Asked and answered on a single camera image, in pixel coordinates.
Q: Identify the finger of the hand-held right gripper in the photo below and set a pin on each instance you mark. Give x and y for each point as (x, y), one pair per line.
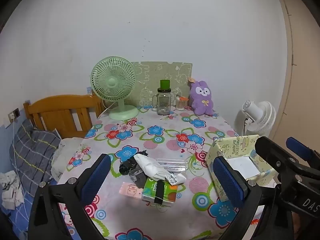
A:
(297, 147)
(275, 152)

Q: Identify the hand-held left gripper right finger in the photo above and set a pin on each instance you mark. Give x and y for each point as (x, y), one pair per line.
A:
(228, 182)

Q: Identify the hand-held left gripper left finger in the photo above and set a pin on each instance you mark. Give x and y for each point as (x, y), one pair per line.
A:
(96, 177)

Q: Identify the black sock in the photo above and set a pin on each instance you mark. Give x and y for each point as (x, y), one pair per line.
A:
(126, 166)

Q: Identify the pink wet wipes pack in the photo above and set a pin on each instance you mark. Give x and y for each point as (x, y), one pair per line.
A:
(128, 190)

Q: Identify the yellow patterned box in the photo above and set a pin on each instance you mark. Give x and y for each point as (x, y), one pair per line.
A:
(237, 145)

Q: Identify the green tissue pack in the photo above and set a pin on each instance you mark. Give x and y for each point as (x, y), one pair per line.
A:
(150, 187)

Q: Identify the white plastic bag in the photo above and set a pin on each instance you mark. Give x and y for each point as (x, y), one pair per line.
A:
(150, 166)

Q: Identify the clear plastic package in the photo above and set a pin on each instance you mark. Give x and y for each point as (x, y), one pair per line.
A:
(172, 163)

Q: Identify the white standing fan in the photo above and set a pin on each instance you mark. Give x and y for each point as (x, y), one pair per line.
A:
(262, 120)

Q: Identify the white blanket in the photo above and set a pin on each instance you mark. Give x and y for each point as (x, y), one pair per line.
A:
(65, 155)

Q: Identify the beige door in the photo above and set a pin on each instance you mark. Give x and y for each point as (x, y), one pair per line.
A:
(305, 80)

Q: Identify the grey plaid pillow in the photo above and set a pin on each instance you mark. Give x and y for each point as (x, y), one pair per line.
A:
(32, 152)

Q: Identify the floral tablecloth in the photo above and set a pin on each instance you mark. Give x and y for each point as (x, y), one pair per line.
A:
(162, 140)

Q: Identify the wooden headboard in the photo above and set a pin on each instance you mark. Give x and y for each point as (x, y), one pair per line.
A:
(62, 105)

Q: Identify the purple plush bunny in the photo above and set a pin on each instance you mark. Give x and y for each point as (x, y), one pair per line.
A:
(201, 100)

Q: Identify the white crumpled cloth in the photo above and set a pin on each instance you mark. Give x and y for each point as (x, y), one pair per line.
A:
(10, 190)

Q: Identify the blue bed sheet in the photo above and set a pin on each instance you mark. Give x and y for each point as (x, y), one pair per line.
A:
(17, 217)

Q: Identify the clear swab holder orange lid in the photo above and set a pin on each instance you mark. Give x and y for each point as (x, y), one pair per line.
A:
(181, 104)

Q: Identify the green desk fan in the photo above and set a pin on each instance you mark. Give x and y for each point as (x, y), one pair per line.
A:
(112, 82)

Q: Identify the glass jar with green lid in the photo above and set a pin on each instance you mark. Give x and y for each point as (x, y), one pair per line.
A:
(163, 102)

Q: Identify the green patterned board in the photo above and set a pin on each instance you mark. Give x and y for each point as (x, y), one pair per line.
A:
(155, 72)

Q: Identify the blue wall sticker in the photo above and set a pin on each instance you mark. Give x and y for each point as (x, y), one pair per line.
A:
(89, 89)

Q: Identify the wall socket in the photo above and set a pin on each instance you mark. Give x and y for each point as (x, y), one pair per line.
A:
(13, 115)

